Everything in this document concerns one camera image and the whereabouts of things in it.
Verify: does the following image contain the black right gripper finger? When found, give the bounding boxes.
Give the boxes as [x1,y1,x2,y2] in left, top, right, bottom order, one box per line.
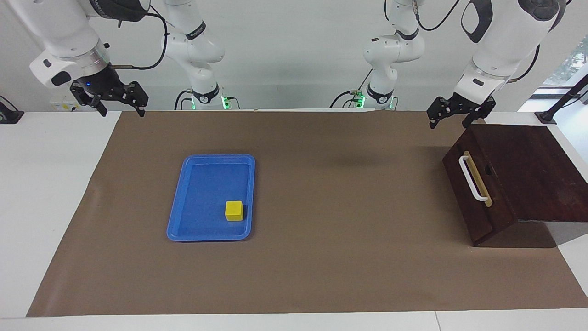
[70,81,109,117]
[114,81,149,118]

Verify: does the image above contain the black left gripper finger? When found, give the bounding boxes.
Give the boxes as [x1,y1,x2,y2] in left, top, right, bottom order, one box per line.
[426,97,460,130]
[461,97,497,129]

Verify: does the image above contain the white drawer handle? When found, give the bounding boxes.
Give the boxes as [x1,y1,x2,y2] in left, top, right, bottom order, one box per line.
[458,155,490,203]

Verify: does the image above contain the dark wooden drawer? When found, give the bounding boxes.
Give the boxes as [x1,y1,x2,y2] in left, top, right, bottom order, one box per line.
[452,126,517,233]

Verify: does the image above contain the yellow cube block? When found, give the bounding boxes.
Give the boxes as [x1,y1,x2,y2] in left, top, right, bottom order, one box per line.
[225,200,243,222]

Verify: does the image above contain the dark wooden drawer cabinet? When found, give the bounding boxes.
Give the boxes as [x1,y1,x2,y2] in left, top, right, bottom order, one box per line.
[442,124,588,248]

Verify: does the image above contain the white box with yellow stickers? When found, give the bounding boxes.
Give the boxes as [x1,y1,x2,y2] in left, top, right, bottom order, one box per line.
[50,99,92,112]

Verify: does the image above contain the black stand with pole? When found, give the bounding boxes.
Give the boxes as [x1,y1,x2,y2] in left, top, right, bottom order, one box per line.
[535,74,588,126]

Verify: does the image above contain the blue plastic tray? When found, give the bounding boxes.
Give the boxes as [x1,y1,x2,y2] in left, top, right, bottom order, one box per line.
[166,154,255,242]

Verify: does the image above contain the brown table mat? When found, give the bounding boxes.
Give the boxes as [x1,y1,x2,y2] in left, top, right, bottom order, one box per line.
[26,110,588,318]

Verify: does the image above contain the black right base cable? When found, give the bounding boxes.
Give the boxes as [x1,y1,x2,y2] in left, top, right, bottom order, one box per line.
[174,89,192,111]

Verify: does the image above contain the black base cable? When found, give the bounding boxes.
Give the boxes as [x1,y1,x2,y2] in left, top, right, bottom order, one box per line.
[174,89,192,111]
[329,68,373,109]

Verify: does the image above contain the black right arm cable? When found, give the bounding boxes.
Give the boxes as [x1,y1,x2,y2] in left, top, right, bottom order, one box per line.
[109,5,169,70]

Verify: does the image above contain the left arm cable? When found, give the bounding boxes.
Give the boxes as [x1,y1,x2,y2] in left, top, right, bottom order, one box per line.
[412,0,541,84]

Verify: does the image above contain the black clamp mount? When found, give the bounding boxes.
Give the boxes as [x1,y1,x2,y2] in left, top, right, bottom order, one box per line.
[0,95,24,125]

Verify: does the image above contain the black left base cable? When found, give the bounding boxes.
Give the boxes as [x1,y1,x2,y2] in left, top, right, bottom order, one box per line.
[329,68,373,109]

